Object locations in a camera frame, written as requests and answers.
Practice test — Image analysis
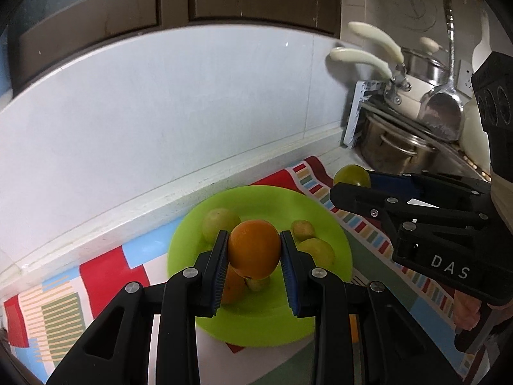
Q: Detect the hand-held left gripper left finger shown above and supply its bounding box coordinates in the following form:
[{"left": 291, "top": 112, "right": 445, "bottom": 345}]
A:
[{"left": 46, "top": 230, "right": 230, "bottom": 385}]

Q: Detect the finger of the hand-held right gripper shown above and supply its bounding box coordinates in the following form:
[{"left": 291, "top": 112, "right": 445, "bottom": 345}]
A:
[
  {"left": 368, "top": 170, "right": 493, "bottom": 201},
  {"left": 329, "top": 182, "right": 494, "bottom": 251}
]

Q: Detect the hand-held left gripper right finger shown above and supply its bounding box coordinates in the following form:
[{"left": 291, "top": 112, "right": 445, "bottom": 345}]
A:
[{"left": 280, "top": 230, "right": 461, "bottom": 385}]

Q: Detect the orange tangerine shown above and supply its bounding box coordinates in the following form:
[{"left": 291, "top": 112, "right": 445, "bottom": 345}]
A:
[
  {"left": 228, "top": 219, "right": 282, "bottom": 280},
  {"left": 220, "top": 262, "right": 249, "bottom": 304}
]

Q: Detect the green lime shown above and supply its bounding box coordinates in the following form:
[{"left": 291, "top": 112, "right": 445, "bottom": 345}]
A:
[{"left": 333, "top": 164, "right": 371, "bottom": 188}]

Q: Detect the yellow-green round fruit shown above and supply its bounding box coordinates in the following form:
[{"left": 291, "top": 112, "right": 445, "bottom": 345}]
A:
[{"left": 297, "top": 238, "right": 335, "bottom": 267}]

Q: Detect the brown kiwi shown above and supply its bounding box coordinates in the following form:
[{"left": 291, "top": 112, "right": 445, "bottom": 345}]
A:
[{"left": 290, "top": 219, "right": 317, "bottom": 241}]

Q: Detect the large green apple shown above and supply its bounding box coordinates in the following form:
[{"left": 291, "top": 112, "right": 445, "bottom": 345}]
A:
[{"left": 201, "top": 208, "right": 241, "bottom": 244}]

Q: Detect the green plate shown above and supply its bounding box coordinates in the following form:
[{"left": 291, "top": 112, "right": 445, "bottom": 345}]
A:
[{"left": 167, "top": 185, "right": 353, "bottom": 347}]

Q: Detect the person's right hand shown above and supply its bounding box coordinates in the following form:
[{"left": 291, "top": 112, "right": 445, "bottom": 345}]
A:
[{"left": 453, "top": 288, "right": 482, "bottom": 332}]

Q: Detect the large steel pot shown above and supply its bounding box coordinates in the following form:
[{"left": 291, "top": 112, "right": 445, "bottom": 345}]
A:
[{"left": 358, "top": 114, "right": 440, "bottom": 175}]

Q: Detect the white pot shelf rack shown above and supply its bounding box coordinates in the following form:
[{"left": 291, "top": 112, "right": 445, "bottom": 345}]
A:
[{"left": 342, "top": 80, "right": 493, "bottom": 181}]

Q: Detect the metal ladle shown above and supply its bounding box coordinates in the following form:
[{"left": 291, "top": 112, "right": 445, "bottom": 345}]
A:
[{"left": 419, "top": 0, "right": 464, "bottom": 142}]

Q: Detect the white ceramic jar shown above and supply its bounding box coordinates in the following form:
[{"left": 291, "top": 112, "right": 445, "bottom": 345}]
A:
[{"left": 461, "top": 100, "right": 492, "bottom": 166}]

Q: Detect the colourful patterned cloth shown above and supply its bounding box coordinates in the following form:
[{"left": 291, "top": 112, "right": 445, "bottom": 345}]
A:
[{"left": 4, "top": 156, "right": 493, "bottom": 385}]

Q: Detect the steel pot with lid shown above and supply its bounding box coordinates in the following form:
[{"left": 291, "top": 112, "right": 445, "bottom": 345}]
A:
[{"left": 401, "top": 37, "right": 451, "bottom": 85}]

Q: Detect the white rice paddle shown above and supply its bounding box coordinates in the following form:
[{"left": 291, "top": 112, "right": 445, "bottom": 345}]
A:
[{"left": 471, "top": 10, "right": 493, "bottom": 71}]

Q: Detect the white wall outlet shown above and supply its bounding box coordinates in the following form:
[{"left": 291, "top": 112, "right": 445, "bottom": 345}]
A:
[{"left": 457, "top": 60, "right": 476, "bottom": 97}]

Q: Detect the cream handled saucepan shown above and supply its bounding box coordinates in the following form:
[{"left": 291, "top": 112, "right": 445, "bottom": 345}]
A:
[
  {"left": 348, "top": 21, "right": 431, "bottom": 89},
  {"left": 330, "top": 47, "right": 425, "bottom": 115}
]

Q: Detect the dark brown window frame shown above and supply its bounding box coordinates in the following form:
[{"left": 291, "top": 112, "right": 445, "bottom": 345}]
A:
[{"left": 8, "top": 0, "right": 345, "bottom": 93}]

